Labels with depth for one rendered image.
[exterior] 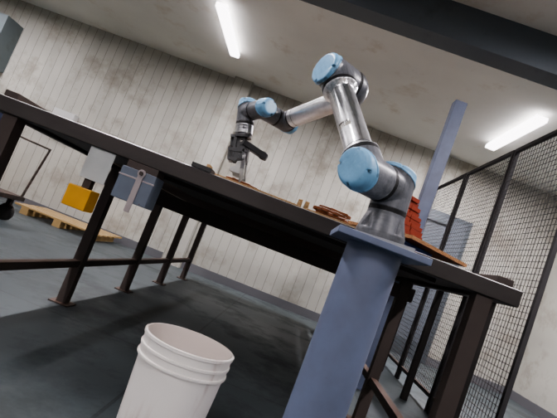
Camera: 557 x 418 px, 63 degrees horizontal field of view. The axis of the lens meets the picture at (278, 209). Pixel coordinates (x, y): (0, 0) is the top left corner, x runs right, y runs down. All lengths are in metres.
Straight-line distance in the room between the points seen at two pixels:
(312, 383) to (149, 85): 6.66
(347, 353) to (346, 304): 0.13
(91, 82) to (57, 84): 0.54
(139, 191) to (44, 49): 6.91
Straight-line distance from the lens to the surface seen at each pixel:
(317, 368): 1.36
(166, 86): 7.56
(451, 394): 1.78
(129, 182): 1.72
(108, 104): 7.75
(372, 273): 1.32
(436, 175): 3.82
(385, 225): 1.35
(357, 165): 1.28
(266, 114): 1.81
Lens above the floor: 0.74
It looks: 5 degrees up
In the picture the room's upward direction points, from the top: 21 degrees clockwise
